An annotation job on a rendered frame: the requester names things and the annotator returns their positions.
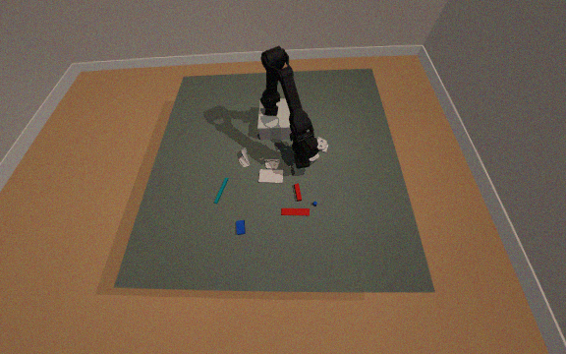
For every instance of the red flat bar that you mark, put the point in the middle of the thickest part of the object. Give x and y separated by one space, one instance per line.
295 211

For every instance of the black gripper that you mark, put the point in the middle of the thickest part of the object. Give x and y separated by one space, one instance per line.
300 158

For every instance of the red rectangular block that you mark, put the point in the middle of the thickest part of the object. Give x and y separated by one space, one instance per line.
298 193

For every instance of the teal flat bar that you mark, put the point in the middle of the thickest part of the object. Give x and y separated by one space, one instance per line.
221 190

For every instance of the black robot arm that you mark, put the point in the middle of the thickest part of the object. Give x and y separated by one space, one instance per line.
273 60

